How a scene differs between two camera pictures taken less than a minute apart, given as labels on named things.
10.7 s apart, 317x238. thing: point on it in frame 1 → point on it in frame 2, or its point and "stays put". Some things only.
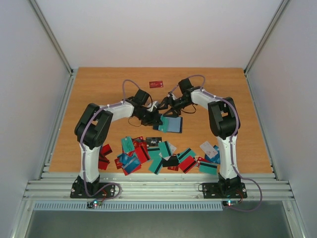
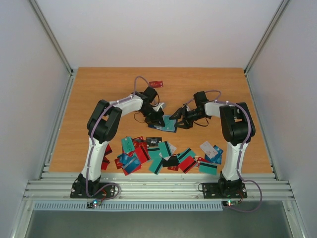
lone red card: (156, 84) stays put
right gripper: (172, 103) → (184, 116)
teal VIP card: (128, 144) stays put
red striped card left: (103, 161) stays put
